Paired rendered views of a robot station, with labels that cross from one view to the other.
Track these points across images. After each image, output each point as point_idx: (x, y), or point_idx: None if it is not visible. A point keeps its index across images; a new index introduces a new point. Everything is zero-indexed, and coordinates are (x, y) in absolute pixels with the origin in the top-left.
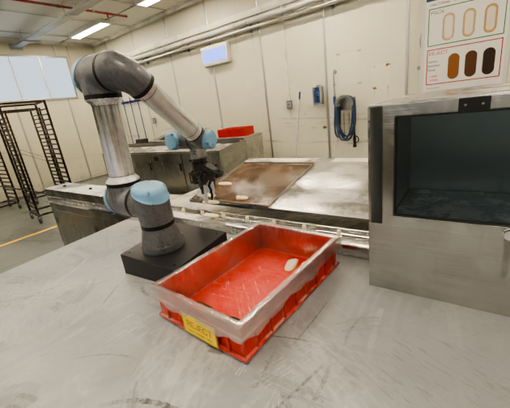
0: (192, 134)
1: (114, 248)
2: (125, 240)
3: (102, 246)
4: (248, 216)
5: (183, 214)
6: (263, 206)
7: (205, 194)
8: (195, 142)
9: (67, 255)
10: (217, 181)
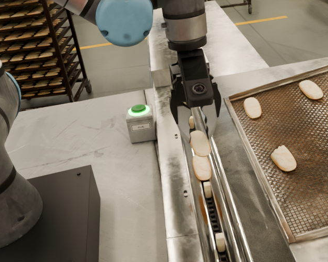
0: (62, 2)
1: (50, 149)
2: (78, 138)
3: (51, 135)
4: (236, 230)
5: (174, 132)
6: (282, 231)
7: (180, 126)
8: (87, 20)
9: (17, 129)
10: (307, 75)
